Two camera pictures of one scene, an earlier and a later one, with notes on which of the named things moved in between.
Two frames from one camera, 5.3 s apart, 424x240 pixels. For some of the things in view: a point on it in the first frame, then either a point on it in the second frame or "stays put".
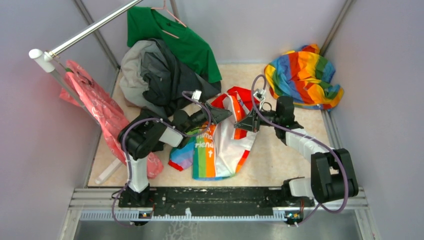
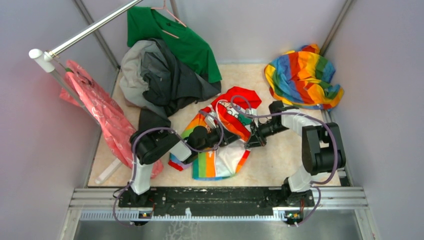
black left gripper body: [203, 116] -> [224, 140]
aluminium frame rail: [103, 205] stays put
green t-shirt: [144, 23] stays put
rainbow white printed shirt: [217, 150] stays put
